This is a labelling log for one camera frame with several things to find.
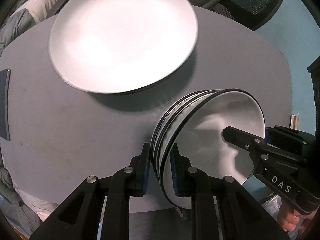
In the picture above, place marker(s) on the grey rumpled blanket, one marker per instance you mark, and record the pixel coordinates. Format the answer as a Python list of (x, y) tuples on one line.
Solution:
[(15, 26)]

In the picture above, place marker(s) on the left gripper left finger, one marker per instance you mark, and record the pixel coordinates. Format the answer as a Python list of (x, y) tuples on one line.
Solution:
[(138, 171)]

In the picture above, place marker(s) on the white pillow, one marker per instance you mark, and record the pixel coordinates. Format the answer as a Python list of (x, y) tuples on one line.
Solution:
[(39, 9)]

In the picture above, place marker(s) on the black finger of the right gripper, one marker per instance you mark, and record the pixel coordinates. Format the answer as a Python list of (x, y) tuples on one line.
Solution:
[(244, 140)]

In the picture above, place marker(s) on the dark smartphone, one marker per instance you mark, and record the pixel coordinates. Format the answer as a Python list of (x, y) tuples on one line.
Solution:
[(4, 89)]

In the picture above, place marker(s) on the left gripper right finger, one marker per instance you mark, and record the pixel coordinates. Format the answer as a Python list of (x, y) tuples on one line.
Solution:
[(182, 173)]

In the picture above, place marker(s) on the large white bowl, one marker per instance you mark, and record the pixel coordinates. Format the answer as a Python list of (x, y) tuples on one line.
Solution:
[(195, 123)]

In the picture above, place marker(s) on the person's right hand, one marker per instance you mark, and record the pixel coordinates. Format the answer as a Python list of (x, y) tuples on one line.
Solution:
[(288, 217)]

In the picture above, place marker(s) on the stack of white plates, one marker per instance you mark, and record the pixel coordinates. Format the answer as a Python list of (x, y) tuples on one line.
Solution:
[(117, 46)]

